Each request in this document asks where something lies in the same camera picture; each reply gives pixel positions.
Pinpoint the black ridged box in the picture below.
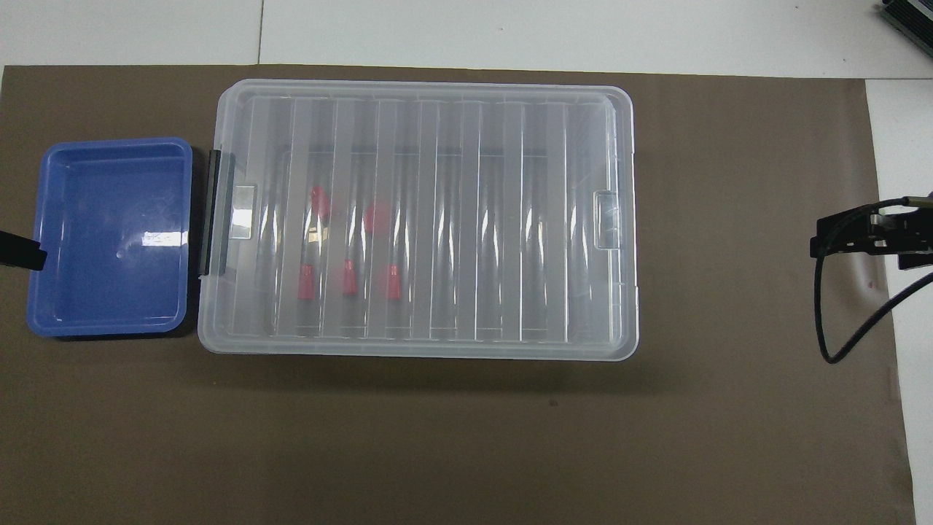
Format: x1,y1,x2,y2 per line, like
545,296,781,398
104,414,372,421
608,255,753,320
878,0,933,48

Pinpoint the clear plastic storage box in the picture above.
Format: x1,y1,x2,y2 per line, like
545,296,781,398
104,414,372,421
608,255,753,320
198,82,639,359

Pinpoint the black box latch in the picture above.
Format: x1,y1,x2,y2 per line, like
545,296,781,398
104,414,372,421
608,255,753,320
198,149,238,278

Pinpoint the blue plastic tray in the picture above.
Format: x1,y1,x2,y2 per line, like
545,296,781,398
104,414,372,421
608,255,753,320
26,137,195,339

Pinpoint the brown table mat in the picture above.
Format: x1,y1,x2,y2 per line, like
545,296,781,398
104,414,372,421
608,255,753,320
0,64,918,525

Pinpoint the clear ribbed plastic lid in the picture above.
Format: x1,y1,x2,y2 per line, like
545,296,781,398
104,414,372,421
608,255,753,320
197,79,640,362

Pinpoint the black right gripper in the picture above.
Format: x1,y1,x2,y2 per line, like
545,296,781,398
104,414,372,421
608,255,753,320
810,195,933,271

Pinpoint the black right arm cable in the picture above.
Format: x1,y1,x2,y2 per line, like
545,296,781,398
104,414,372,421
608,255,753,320
816,195,933,364

